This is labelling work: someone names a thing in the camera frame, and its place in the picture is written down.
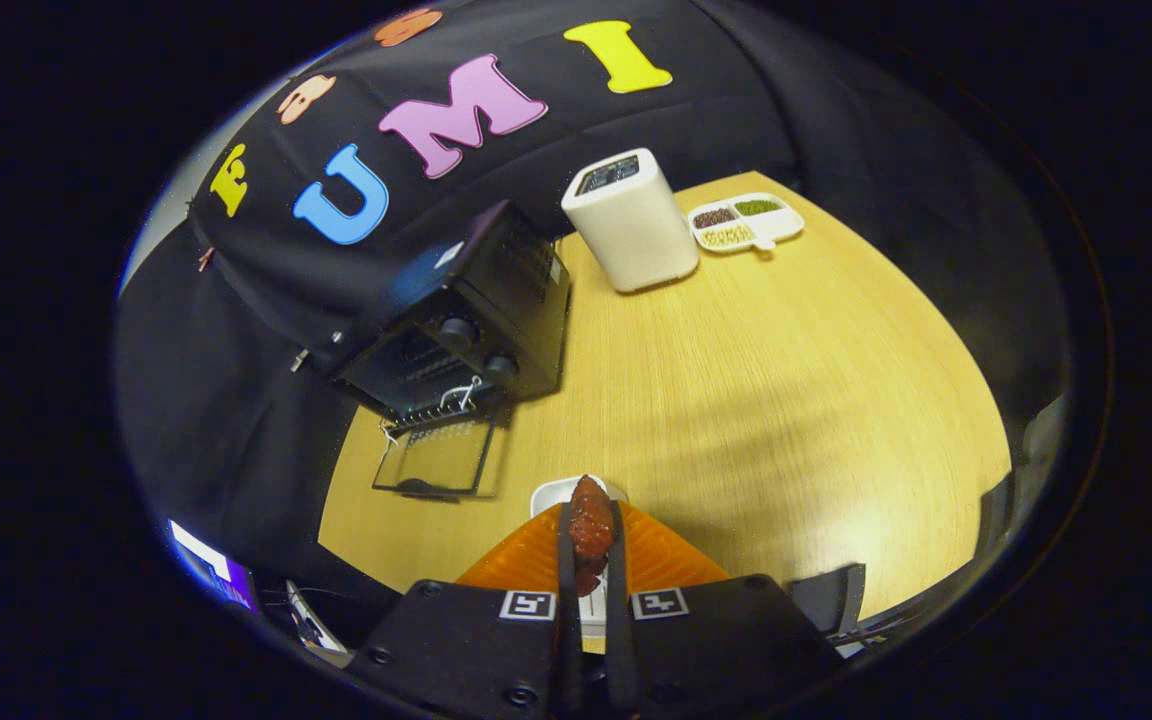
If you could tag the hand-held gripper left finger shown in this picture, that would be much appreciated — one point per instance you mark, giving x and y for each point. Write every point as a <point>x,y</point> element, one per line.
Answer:
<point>568,570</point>

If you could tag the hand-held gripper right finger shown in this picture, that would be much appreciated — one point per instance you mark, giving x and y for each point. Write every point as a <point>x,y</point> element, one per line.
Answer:
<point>618,600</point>

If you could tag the red sausage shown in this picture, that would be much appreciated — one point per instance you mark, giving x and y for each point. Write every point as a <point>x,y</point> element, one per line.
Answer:
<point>591,530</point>

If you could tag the black toaster oven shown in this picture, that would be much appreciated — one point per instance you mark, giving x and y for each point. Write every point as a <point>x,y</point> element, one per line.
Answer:
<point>496,270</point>

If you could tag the white toaster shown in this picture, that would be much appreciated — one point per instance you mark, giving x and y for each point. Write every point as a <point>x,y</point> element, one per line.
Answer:
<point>636,235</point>

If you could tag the small white rectangular plate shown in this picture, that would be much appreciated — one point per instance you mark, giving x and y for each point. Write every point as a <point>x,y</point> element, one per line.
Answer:
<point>548,497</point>

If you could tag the white flat device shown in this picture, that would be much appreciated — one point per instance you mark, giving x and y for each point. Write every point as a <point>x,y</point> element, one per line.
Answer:
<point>316,630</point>

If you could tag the silver clip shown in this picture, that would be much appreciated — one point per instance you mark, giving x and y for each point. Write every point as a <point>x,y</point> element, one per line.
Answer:
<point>298,360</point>

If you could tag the lit screen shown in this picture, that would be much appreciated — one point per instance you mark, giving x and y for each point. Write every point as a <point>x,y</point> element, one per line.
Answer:
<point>211,565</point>

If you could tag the white divided dish with beans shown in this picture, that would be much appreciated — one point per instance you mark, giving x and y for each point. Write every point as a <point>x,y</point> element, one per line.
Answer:
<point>746,222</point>

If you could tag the pink clip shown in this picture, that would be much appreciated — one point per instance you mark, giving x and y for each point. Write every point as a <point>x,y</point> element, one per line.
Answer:
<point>205,259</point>

